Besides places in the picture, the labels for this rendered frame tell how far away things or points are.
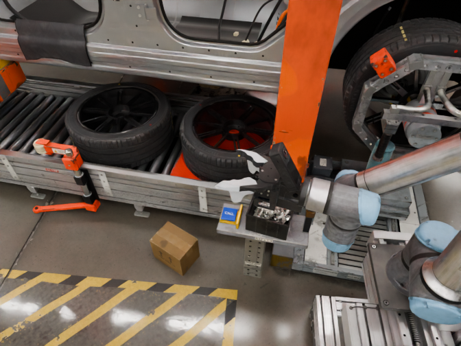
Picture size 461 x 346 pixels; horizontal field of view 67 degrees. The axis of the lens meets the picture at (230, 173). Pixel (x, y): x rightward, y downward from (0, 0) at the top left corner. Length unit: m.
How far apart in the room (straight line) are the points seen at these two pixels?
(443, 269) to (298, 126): 0.77
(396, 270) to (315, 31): 0.78
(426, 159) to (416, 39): 0.96
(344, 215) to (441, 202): 1.98
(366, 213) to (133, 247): 1.66
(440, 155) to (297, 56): 0.62
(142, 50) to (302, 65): 1.06
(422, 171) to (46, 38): 2.06
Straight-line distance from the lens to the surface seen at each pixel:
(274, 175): 0.80
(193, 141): 2.02
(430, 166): 0.86
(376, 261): 1.25
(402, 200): 2.31
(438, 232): 1.09
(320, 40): 1.25
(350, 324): 1.23
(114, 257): 2.22
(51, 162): 2.30
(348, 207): 0.79
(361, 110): 1.77
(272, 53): 1.89
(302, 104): 1.37
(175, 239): 1.98
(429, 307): 0.98
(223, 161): 1.91
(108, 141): 2.14
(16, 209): 2.71
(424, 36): 1.76
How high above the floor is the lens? 1.82
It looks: 46 degrees down
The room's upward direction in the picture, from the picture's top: straight up
